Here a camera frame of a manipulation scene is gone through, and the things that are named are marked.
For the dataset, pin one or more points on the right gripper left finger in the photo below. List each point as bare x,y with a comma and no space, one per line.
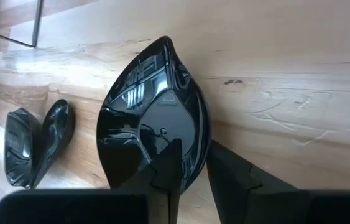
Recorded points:
165,186

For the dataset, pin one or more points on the black leaf-shaped mini plate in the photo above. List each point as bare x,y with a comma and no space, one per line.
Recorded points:
150,102

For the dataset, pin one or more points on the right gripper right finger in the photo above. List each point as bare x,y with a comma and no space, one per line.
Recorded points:
243,199

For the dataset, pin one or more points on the black round mini plate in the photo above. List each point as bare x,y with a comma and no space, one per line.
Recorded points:
19,146

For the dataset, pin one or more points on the black teardrop mini plate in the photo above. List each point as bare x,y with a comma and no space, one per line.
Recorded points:
55,137

